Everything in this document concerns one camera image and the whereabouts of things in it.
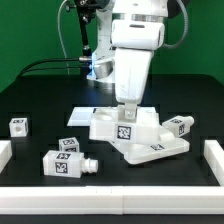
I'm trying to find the black cables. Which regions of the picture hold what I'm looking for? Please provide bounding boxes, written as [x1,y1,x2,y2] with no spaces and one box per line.
[14,57,93,79]

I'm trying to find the small white tagged cube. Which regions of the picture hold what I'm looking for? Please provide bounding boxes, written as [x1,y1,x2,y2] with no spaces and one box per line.
[59,137,79,152]

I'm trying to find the white chair back frame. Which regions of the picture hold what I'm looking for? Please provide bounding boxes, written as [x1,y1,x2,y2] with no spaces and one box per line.
[111,126,190,165]

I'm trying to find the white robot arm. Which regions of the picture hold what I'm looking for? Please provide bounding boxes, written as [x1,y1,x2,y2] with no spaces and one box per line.
[90,0,190,120]

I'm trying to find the white front border rail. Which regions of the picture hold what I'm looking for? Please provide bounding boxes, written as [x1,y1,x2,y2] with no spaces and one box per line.
[0,186,224,215]

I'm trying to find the white left border block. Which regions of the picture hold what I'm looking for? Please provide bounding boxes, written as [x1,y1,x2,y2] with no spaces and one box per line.
[0,140,12,173]

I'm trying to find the white border block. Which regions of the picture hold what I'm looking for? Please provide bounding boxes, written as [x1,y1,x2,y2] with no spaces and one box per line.
[0,140,12,173]
[204,140,224,187]

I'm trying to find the black camera stand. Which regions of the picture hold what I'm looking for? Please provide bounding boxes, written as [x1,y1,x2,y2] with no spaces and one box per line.
[65,0,114,76]

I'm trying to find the grey cable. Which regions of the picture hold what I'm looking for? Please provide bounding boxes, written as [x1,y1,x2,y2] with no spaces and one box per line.
[56,0,72,75]

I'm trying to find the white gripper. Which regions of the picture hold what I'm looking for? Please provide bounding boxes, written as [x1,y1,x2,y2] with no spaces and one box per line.
[111,20,165,120]

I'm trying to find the white flat chair panel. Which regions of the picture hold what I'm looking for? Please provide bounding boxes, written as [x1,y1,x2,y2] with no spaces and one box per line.
[67,106,158,127]

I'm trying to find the white right border block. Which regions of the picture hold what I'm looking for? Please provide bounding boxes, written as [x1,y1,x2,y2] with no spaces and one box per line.
[204,140,224,187]

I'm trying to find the white chair seat block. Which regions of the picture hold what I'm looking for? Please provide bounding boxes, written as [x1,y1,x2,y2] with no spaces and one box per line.
[89,108,159,145]

